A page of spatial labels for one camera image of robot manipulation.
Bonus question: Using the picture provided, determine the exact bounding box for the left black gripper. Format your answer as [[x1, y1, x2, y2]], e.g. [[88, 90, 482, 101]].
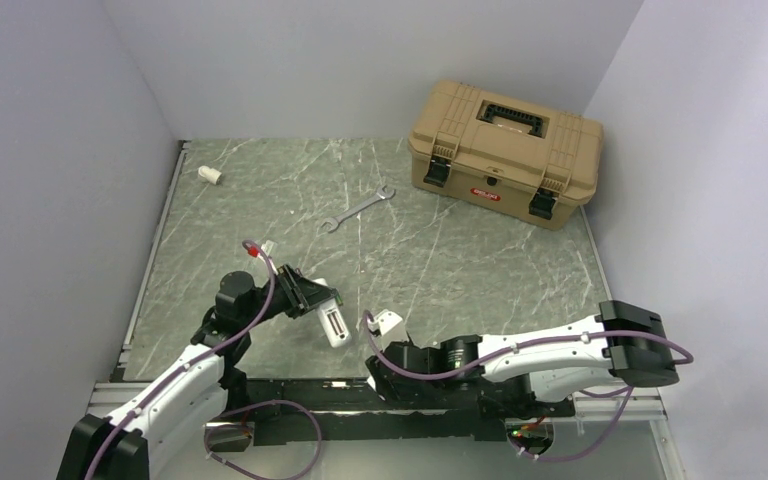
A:
[[241, 263, 337, 330]]

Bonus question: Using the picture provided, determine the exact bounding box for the white remote control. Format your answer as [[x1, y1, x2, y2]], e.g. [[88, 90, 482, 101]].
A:
[[315, 293, 352, 349]]

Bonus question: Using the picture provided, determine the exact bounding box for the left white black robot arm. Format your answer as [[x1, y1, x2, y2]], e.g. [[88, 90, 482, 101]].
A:
[[57, 265, 342, 479]]

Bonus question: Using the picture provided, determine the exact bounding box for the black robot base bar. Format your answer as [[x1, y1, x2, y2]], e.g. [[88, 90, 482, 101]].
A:
[[205, 377, 575, 452]]

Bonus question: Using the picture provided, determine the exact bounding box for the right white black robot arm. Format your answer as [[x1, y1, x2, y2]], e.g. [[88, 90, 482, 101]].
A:
[[363, 300, 691, 415]]

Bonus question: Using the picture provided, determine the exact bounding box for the white remote battery cover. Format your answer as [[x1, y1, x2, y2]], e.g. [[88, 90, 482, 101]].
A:
[[197, 165, 222, 185]]

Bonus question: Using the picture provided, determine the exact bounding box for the silver open-end wrench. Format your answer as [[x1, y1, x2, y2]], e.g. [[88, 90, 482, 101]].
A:
[[321, 185, 396, 233]]

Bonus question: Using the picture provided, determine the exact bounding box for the tan plastic toolbox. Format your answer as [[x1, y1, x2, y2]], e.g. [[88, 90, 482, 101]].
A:
[[408, 80, 604, 230]]

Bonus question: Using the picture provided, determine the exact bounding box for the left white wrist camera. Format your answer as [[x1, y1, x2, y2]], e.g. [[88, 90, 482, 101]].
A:
[[242, 240, 277, 258]]

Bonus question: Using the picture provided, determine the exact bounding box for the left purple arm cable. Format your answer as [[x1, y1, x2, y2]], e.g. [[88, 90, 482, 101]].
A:
[[82, 239, 277, 480]]

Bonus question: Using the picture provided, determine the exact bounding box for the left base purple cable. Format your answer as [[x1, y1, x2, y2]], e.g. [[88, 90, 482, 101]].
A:
[[203, 400, 324, 480]]

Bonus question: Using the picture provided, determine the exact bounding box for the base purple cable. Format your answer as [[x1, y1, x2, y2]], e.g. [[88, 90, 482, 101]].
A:
[[507, 387, 637, 464], [203, 400, 324, 480]]

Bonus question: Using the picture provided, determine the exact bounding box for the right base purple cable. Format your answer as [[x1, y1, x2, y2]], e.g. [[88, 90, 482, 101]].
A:
[[507, 387, 637, 464]]

